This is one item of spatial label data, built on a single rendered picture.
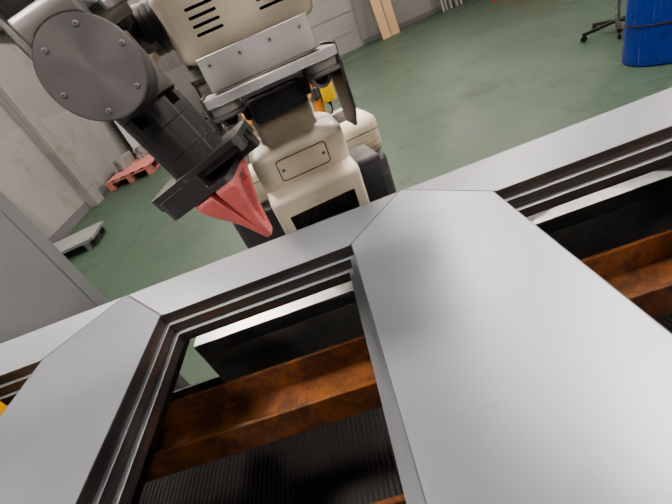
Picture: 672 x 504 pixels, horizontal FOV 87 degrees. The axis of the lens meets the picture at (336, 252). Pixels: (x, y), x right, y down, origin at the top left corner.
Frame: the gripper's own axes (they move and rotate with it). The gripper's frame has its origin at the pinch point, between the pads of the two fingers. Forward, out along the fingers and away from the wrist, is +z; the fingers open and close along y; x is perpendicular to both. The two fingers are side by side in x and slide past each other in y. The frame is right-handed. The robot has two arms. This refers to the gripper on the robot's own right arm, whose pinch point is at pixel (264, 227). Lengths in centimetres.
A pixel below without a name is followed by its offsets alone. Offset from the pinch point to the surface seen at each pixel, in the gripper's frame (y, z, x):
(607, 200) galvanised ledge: 41, 38, 18
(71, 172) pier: -370, -58, 490
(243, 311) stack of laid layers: -10.9, 8.2, 1.6
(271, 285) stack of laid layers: -6.2, 8.0, 3.0
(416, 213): 13.7, 11.7, 5.4
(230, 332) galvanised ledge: -27.0, 19.2, 16.4
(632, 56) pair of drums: 199, 141, 243
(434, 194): 16.9, 12.6, 8.4
